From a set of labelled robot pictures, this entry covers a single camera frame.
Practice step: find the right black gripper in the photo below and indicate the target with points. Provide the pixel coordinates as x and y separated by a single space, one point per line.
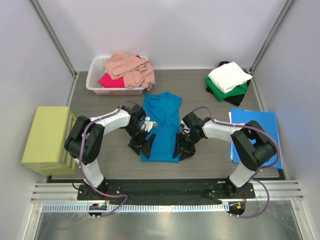
180 144

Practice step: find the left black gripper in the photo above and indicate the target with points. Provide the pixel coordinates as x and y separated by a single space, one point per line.
136 145

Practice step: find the blue t shirt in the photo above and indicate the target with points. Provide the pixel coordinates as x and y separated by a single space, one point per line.
164 109

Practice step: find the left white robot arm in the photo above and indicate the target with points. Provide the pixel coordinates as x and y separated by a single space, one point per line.
84 141

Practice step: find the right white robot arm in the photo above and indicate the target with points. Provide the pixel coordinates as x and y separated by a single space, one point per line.
256 149

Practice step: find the black folded t shirt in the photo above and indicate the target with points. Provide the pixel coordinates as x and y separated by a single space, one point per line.
236 100

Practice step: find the pink t shirt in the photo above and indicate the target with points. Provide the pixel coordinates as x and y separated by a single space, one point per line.
136 72

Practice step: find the red t shirt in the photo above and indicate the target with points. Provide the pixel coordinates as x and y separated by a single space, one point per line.
110 81

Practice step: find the white folded t shirt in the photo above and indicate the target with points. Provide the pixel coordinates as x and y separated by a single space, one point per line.
228 76

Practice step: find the green folded t shirt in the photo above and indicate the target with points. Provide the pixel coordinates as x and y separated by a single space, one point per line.
219 95

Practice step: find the blue folder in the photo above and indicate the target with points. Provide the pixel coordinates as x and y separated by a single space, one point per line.
267 121

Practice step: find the white plastic basket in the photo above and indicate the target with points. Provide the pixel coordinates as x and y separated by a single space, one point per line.
96 71

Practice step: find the yellow green box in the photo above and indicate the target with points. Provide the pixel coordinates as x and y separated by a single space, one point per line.
44 151

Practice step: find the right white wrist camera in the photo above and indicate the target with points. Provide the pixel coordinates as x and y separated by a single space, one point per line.
184 128

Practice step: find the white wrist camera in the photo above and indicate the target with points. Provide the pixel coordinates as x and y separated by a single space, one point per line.
184 128
148 125

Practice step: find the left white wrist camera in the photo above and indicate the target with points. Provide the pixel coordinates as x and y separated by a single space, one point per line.
148 125

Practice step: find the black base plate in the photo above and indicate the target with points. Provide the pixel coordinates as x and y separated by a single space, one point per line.
171 192

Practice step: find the white slotted cable duct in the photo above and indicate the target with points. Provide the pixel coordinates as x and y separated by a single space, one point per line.
100 208

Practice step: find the aluminium rail frame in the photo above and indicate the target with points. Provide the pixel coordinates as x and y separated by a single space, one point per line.
281 190

